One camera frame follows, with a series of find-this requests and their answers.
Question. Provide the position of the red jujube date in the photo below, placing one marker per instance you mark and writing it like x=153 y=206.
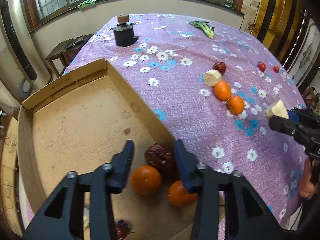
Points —
x=220 y=66
x=160 y=158

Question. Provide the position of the stained glass door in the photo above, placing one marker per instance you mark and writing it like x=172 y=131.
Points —
x=306 y=56

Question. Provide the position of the cardboard tray box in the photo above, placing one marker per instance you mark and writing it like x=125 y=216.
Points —
x=77 y=123

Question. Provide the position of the green bottle on sill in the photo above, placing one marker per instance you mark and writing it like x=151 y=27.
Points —
x=230 y=3

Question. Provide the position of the pale yellow root chunk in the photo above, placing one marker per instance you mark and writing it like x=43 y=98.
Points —
x=211 y=77

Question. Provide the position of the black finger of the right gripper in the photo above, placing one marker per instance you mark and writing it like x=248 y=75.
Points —
x=285 y=126

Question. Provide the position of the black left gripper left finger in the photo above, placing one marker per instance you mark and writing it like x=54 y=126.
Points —
x=61 y=216

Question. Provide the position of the purple floral tablecloth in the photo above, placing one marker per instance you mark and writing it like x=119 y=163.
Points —
x=166 y=68

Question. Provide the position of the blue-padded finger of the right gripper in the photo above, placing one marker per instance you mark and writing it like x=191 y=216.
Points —
x=293 y=115

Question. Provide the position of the dark wooden stool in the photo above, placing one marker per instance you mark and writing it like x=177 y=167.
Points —
x=65 y=56

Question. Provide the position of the white cylindrical root piece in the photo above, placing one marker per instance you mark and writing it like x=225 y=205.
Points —
x=277 y=109

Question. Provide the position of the green cloth on sill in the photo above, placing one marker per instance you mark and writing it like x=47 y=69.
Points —
x=86 y=3

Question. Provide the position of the small red tomato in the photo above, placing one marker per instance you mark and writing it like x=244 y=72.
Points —
x=276 y=69

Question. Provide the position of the large red tomato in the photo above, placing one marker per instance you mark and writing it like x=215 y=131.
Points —
x=261 y=66

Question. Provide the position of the tall standing air conditioner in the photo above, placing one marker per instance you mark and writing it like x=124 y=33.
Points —
x=21 y=46

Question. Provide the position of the orange tangerine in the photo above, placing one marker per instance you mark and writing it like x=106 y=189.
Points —
x=222 y=90
x=178 y=196
x=145 y=180
x=235 y=105

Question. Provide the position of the person's hand holding gripper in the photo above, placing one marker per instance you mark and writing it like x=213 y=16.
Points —
x=306 y=187

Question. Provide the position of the black remote control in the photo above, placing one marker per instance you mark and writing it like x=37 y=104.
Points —
x=75 y=43

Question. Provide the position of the green leafy vegetable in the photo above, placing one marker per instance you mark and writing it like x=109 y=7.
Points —
x=205 y=27

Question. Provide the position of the black jar with cork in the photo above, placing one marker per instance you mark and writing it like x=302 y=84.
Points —
x=124 y=32

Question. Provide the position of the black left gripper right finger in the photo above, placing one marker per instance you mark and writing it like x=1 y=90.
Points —
x=246 y=214

